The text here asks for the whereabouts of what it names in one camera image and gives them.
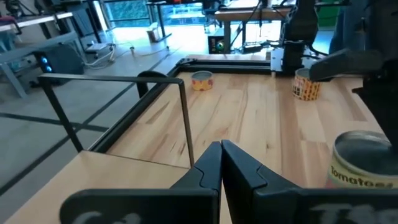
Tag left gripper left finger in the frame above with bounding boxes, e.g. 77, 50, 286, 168
58, 141, 223, 224

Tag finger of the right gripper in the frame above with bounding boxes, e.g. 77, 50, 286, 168
309, 49, 384, 82

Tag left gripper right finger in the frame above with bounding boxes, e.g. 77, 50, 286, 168
221, 139, 398, 224

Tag orange bean-pattern can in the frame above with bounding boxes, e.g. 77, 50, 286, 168
292, 67, 323, 101

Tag tomatoes can teal label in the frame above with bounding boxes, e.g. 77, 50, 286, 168
325, 129, 398, 190

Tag small orange flowered can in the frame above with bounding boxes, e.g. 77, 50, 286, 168
191, 70, 215, 91

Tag person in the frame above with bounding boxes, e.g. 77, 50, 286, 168
328, 0, 371, 55

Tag wooden background table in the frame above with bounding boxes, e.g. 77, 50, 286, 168
214, 6, 299, 54

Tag computer tower green light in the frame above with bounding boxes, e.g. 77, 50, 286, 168
207, 35, 231, 55

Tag black arched hook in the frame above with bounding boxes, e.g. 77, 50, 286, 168
136, 70, 169, 100

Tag computer tower blue lights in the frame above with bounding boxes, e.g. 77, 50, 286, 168
32, 43, 85, 85

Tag white power strip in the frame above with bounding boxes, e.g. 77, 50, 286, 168
86, 42, 110, 52

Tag cardboard box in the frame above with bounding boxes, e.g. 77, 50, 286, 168
146, 22, 162, 44

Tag grey workbench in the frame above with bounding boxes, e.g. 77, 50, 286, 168
0, 11, 82, 100

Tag black office chair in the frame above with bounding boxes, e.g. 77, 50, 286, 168
65, 2, 103, 44

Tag wooden shelf black frame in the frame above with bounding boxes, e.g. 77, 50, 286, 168
4, 73, 196, 224

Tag black aluminium table frame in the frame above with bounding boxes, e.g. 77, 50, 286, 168
88, 57, 273, 154

